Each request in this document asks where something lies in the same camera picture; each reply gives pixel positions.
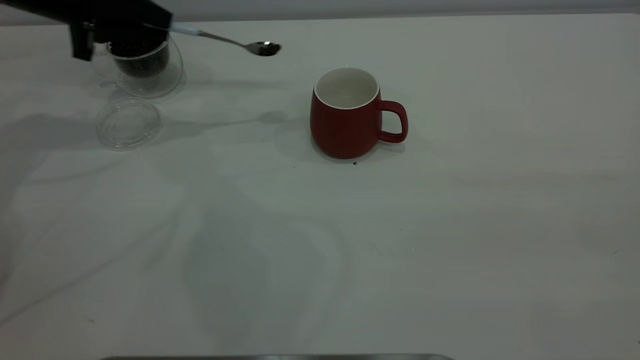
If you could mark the clear round glass lid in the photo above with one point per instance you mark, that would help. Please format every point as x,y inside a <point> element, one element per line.
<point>127,135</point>

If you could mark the dark coffee beans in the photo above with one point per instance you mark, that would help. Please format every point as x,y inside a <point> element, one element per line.
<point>142,62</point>

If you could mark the clear double-wall glass cup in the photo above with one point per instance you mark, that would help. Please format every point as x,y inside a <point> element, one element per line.
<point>160,82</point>

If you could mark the red ceramic mug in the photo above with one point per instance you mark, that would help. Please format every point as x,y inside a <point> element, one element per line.
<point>342,130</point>

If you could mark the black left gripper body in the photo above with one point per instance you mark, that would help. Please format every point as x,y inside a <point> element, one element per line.
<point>82,30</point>

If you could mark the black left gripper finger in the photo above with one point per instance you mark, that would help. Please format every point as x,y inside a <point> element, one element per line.
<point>130,34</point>
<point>130,12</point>

